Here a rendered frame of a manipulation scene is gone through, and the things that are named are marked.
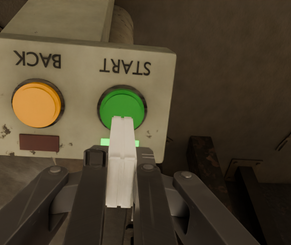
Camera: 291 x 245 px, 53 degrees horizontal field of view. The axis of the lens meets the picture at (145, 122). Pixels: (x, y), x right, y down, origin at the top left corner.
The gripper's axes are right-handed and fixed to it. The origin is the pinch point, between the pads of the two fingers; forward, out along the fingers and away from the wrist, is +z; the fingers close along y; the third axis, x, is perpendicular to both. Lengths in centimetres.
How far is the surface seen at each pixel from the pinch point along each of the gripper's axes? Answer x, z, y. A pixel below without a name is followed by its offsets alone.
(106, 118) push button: -0.3, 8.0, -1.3
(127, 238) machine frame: -92, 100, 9
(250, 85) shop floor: -9, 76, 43
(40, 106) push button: 0.4, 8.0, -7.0
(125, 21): 8, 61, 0
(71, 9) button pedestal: 8.7, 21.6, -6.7
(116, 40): 3.9, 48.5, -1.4
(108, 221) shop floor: -87, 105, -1
